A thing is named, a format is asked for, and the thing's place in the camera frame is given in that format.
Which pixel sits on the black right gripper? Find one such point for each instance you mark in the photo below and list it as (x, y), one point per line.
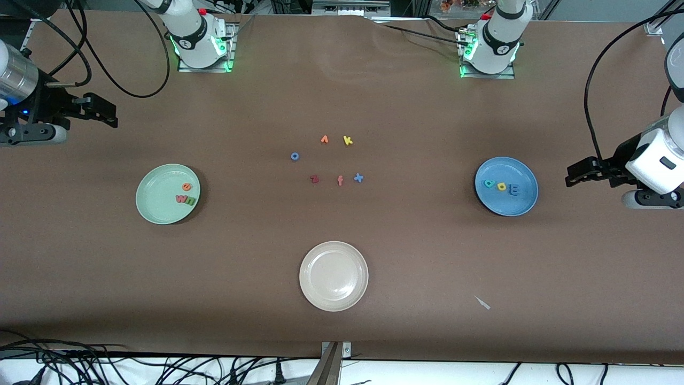
(47, 104)

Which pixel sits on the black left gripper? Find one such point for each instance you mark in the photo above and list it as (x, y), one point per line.
(615, 162)

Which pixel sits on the blue foam letter E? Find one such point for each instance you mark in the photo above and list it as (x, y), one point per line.
(515, 190)

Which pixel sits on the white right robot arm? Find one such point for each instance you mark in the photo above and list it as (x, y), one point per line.
(192, 33)

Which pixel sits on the blue plate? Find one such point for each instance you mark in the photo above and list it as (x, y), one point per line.
(506, 206)

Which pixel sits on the light green plate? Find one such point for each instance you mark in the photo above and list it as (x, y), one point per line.
(160, 195)

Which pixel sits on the small white tape scrap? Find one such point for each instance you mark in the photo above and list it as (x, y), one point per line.
(482, 302)

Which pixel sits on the colourful small clutter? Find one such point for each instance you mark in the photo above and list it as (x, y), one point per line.
(459, 4)

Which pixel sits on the black equipment box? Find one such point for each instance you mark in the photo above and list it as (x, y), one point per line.
(291, 6)

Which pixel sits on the beige plate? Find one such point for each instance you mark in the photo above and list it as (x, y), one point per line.
(333, 276)

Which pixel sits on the black power plug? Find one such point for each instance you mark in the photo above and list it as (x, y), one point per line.
(278, 373)

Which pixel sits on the dark diagonal metal bar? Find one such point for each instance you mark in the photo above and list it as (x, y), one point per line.
(326, 369)

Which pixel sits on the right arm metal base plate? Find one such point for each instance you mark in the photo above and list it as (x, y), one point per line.
(203, 69)

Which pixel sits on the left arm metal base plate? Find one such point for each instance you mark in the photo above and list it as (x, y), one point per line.
(507, 76)

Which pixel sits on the aluminium corner bracket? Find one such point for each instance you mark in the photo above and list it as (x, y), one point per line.
(653, 29)

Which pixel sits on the aluminium extrusion rail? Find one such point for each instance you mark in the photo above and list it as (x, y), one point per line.
(350, 7)

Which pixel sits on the grey metal edge bracket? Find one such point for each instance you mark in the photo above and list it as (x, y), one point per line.
(344, 348)

